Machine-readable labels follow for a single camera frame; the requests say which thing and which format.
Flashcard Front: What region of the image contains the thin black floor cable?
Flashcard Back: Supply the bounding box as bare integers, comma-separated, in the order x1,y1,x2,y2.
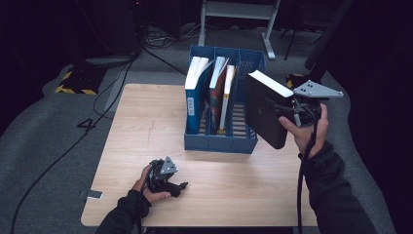
141,46,190,78

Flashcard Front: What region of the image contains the dark tripod stand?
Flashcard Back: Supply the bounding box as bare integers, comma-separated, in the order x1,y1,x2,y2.
283,27,322,61

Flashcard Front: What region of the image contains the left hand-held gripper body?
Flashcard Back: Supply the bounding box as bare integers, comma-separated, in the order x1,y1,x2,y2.
147,155,178,191

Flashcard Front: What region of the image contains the blue plastic file rack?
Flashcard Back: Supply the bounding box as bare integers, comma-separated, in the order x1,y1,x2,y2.
183,44,266,155

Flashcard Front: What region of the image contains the black book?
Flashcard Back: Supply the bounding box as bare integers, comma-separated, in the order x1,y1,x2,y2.
244,69,295,150

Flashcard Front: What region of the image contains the tangle of cables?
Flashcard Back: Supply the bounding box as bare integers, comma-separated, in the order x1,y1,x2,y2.
142,27,183,50

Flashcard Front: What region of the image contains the person's right hand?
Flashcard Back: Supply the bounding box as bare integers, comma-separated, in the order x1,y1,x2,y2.
278,102,329,158

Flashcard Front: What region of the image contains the long black floor cable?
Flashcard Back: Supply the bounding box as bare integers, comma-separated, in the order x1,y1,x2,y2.
9,52,141,234

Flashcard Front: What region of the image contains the person's left hand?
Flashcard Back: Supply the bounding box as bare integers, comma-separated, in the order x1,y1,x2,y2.
131,164,172,205

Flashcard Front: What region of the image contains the yellow book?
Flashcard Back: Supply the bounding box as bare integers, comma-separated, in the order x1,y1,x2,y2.
217,63,237,136

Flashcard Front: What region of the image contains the red book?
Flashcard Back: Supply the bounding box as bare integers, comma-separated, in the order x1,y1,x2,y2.
208,56,230,136

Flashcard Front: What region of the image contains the black slanted pole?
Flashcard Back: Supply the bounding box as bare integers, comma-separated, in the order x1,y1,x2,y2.
304,0,355,82

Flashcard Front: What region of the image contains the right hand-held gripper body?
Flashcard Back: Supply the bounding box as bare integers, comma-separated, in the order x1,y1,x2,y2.
285,79,345,128

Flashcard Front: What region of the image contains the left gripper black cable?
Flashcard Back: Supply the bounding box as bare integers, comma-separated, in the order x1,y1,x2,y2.
135,169,151,234

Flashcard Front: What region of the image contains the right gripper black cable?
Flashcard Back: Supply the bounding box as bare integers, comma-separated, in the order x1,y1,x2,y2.
296,110,321,234

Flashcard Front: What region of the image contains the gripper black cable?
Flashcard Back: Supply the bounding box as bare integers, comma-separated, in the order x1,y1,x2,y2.
296,110,321,234
135,169,151,234

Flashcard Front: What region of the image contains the blue book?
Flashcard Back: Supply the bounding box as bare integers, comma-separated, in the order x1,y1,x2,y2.
184,56,214,136

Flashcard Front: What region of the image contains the white metal table frame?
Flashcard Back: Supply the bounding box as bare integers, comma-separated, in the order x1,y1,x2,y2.
198,0,282,61

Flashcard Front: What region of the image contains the grey tape piece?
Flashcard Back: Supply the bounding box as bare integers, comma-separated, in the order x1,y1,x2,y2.
77,189,104,201

